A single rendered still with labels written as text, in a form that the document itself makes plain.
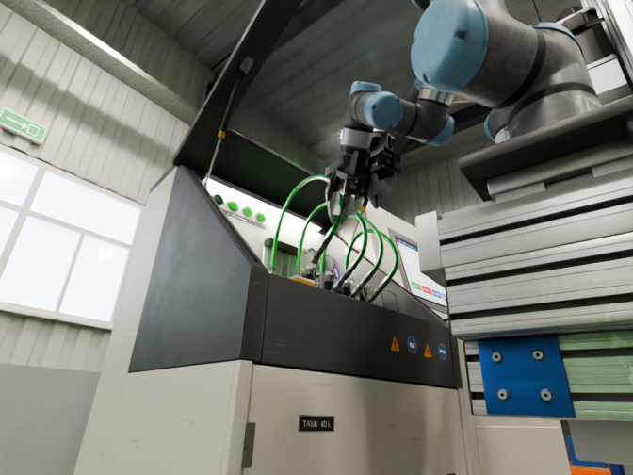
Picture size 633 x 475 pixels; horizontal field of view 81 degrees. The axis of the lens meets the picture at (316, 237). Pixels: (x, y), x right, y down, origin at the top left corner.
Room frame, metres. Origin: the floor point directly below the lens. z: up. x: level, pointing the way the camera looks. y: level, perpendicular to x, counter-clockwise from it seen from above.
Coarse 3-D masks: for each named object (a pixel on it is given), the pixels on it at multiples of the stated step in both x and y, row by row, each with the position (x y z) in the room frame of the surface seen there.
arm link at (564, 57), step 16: (544, 32) 0.36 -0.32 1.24; (560, 32) 0.36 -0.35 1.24; (544, 48) 0.35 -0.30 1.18; (560, 48) 0.35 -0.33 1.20; (576, 48) 0.37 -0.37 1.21; (544, 64) 0.36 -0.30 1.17; (560, 64) 0.36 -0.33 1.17; (576, 64) 0.36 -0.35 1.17; (528, 80) 0.37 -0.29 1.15; (544, 80) 0.37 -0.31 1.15; (560, 80) 0.36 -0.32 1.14; (576, 80) 0.36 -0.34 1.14; (512, 96) 0.39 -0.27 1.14
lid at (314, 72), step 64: (320, 0) 0.69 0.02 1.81; (384, 0) 0.72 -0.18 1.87; (256, 64) 0.81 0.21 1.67; (320, 64) 0.86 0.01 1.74; (384, 64) 0.90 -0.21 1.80; (192, 128) 0.95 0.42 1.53; (256, 128) 1.01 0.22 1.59; (320, 128) 1.06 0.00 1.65; (256, 192) 1.23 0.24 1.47; (320, 192) 1.30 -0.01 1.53
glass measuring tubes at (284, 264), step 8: (264, 240) 1.26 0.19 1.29; (272, 240) 1.24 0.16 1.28; (264, 248) 1.26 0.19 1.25; (280, 248) 1.27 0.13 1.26; (288, 248) 1.29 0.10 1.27; (296, 248) 1.32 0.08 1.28; (264, 256) 1.26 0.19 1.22; (280, 256) 1.28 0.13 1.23; (288, 256) 1.33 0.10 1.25; (264, 264) 1.26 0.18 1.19; (280, 264) 1.30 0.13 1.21; (288, 264) 1.33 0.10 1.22; (280, 272) 1.31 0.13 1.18; (288, 272) 1.33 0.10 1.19
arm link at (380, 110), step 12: (360, 96) 0.64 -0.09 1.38; (372, 96) 0.59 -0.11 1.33; (384, 96) 0.57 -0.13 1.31; (396, 96) 0.57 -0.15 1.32; (360, 108) 0.63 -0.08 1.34; (372, 108) 0.59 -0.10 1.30; (384, 108) 0.58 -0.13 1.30; (396, 108) 0.59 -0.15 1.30; (408, 108) 0.61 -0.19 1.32; (360, 120) 0.66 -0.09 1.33; (372, 120) 0.60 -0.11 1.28; (384, 120) 0.60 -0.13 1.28; (396, 120) 0.61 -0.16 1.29; (408, 120) 0.62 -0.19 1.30; (396, 132) 0.66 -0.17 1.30
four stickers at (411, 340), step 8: (392, 336) 0.88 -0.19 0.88; (408, 336) 0.92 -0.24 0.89; (392, 344) 0.88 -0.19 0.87; (408, 344) 0.92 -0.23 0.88; (416, 344) 0.95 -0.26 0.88; (424, 344) 0.97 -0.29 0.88; (440, 344) 1.02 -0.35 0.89; (416, 352) 0.94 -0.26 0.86; (424, 352) 0.97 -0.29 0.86; (440, 352) 1.02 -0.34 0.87
